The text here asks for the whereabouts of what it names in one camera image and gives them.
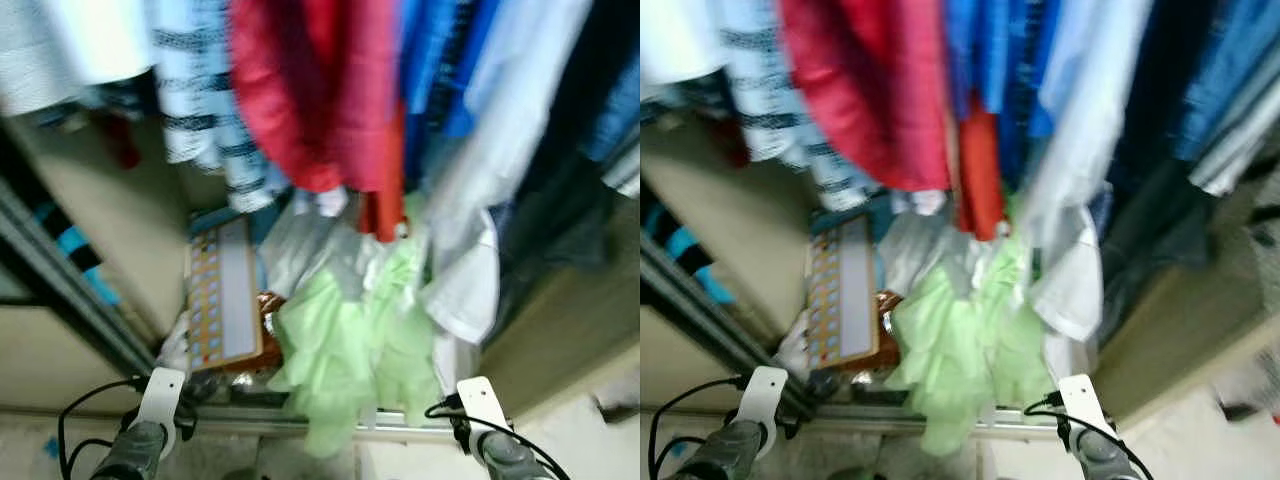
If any dark navy hanging garment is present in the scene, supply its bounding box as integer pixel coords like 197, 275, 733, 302
498, 0, 641, 306
1098, 0, 1243, 313

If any light wood wardrobe cabinet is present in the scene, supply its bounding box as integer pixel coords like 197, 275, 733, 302
640, 100, 1280, 426
0, 105, 641, 426

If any blue denim garment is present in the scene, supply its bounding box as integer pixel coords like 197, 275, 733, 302
580, 50, 641, 198
1170, 0, 1280, 198

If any pale grey hanging shirt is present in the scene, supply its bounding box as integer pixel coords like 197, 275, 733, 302
420, 0, 597, 346
1018, 0, 1158, 343

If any blue storage box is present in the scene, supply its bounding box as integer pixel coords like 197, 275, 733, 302
188, 197, 301, 251
808, 195, 903, 246

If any white hanging garment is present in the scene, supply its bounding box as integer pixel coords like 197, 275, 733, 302
640, 0, 737, 103
40, 0, 158, 89

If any black white lettered garment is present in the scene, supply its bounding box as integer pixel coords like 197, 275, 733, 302
150, 0, 293, 213
715, 0, 883, 213

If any orange red garment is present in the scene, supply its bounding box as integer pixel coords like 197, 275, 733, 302
358, 100, 409, 244
953, 100, 1007, 243

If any bright blue garment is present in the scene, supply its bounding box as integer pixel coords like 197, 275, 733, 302
945, 0, 1073, 191
395, 0, 503, 183

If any red pink garment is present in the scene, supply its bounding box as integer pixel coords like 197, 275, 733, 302
228, 0, 406, 196
778, 0, 953, 194

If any grey translucent plastic bag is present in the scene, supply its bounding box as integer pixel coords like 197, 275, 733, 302
258, 200, 386, 306
880, 205, 1001, 301

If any light blue patterned garment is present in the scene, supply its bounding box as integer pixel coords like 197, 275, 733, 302
0, 0, 86, 119

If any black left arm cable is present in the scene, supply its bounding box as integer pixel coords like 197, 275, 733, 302
57, 377, 148, 480
647, 377, 748, 480

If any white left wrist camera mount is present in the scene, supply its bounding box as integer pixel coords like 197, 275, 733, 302
742, 366, 792, 447
137, 367, 189, 443

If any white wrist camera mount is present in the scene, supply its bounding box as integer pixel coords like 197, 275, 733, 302
742, 366, 792, 447
457, 377, 513, 438
1058, 375, 1114, 443
137, 367, 189, 443

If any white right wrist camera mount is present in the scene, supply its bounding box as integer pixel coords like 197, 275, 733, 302
457, 377, 513, 438
1058, 375, 1114, 443

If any metal wardrobe floor rail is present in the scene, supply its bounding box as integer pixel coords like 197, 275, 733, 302
0, 400, 473, 443
780, 400, 1073, 443

